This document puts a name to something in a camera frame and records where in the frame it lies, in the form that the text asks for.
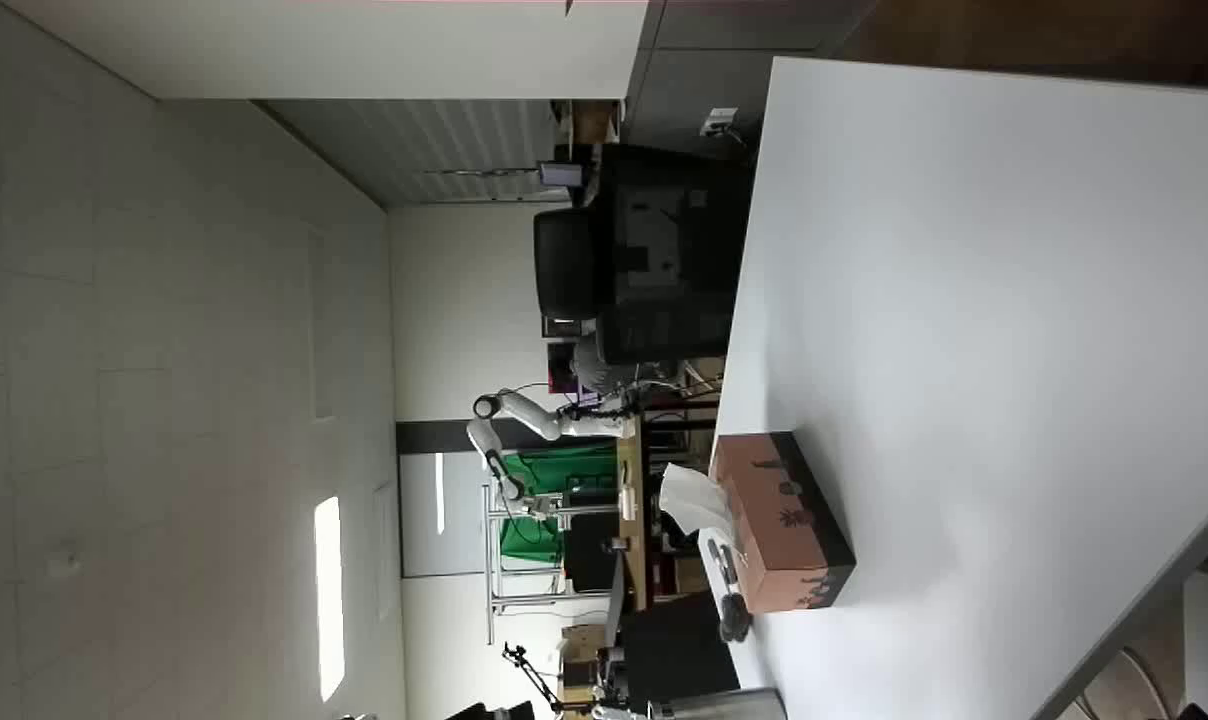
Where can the white tissue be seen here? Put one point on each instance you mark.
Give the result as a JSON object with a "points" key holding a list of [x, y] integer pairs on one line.
{"points": [[690, 500]]}

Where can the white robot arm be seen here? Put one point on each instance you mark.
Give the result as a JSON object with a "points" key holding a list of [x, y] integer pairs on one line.
{"points": [[532, 418]]}

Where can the brown and black tissue box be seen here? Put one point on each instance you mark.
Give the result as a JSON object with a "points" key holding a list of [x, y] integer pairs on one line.
{"points": [[782, 535]]}

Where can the green cloth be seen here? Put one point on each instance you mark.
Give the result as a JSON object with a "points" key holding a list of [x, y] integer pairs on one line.
{"points": [[571, 470]]}

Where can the black computer monitor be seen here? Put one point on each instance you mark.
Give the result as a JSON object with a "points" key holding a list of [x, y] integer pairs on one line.
{"points": [[666, 253]]}

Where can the wooden desk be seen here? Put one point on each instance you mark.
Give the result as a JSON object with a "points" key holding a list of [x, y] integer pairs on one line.
{"points": [[634, 523]]}

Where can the small white plug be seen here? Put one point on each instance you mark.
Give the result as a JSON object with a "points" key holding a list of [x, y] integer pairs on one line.
{"points": [[719, 120]]}

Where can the small black device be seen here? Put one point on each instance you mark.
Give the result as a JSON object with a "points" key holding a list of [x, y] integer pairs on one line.
{"points": [[731, 602]]}

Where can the black case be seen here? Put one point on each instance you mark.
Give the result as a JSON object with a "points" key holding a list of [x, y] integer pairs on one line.
{"points": [[679, 650]]}

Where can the rectangular ceiling light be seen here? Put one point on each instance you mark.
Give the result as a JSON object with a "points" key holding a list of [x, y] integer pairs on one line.
{"points": [[331, 602]]}

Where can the white metal frame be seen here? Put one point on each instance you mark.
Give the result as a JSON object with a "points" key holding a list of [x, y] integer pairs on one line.
{"points": [[527, 602]]}

